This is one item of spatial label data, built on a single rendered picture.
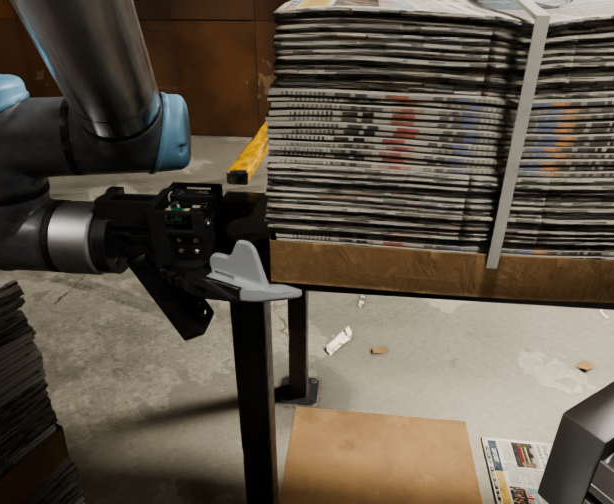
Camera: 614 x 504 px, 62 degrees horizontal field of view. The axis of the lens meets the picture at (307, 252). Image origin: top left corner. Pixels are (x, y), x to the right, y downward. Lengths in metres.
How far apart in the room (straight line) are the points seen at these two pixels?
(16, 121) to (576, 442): 0.52
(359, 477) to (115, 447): 0.62
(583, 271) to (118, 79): 0.40
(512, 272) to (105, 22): 0.36
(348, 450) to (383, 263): 0.98
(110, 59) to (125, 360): 1.39
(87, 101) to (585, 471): 0.46
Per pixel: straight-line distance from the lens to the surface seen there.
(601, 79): 0.43
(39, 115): 0.53
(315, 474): 1.33
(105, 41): 0.40
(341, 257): 0.44
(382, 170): 0.41
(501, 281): 0.47
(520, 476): 1.42
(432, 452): 1.41
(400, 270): 0.45
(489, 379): 1.65
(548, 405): 1.63
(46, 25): 0.39
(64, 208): 0.56
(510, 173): 0.42
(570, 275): 0.48
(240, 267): 0.47
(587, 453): 0.43
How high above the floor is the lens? 1.05
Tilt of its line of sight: 28 degrees down
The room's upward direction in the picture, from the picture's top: straight up
